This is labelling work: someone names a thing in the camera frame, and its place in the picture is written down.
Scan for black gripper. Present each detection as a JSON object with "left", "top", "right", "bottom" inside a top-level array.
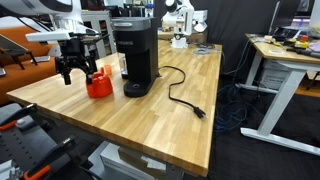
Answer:
[{"left": 55, "top": 37, "right": 97, "bottom": 85}]

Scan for white idle robot arm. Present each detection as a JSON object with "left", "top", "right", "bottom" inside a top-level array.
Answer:
[{"left": 162, "top": 0, "right": 208, "bottom": 48}]

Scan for white working robot arm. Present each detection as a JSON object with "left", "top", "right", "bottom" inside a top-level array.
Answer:
[{"left": 0, "top": 0, "right": 99, "bottom": 85}]

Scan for small orange cup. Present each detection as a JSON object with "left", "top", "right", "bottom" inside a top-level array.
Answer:
[{"left": 104, "top": 64, "right": 112, "bottom": 75}]

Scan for white glass-door cabinet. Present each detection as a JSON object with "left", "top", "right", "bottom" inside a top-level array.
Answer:
[{"left": 82, "top": 11, "right": 116, "bottom": 58}]

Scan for orange sofa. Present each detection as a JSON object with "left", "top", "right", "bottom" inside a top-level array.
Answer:
[{"left": 0, "top": 26, "right": 56, "bottom": 105}]

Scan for black Keurig coffee maker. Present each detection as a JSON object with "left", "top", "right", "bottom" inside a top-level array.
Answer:
[{"left": 112, "top": 17, "right": 160, "bottom": 98}]

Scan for black laptop stand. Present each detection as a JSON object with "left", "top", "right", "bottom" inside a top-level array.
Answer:
[{"left": 0, "top": 34, "right": 38, "bottom": 70}]

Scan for black perforated plate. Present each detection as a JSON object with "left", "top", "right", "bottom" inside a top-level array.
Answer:
[{"left": 0, "top": 127, "right": 56, "bottom": 177}]

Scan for white cardboard box under table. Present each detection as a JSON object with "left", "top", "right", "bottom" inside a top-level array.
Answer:
[{"left": 100, "top": 143, "right": 165, "bottom": 180}]

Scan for black monitor on desk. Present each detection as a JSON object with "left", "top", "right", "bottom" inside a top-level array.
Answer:
[{"left": 268, "top": 0, "right": 300, "bottom": 35}]

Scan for white-legged wooden side desk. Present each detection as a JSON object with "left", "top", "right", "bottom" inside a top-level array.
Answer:
[{"left": 235, "top": 33, "right": 320, "bottom": 157}]

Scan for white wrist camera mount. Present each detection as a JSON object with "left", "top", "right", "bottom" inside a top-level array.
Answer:
[{"left": 25, "top": 30, "right": 96, "bottom": 42}]

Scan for black clamp with orange handle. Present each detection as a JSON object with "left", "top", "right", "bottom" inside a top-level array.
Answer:
[{"left": 23, "top": 136, "right": 95, "bottom": 180}]

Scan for black power cord with plug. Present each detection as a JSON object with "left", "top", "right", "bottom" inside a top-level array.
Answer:
[{"left": 157, "top": 65, "right": 207, "bottom": 120}]

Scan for coiled grey cable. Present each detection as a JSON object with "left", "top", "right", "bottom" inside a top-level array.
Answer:
[{"left": 193, "top": 47, "right": 212, "bottom": 56}]

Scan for blue cables on floor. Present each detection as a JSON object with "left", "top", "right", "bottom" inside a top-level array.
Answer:
[{"left": 213, "top": 39, "right": 264, "bottom": 134}]

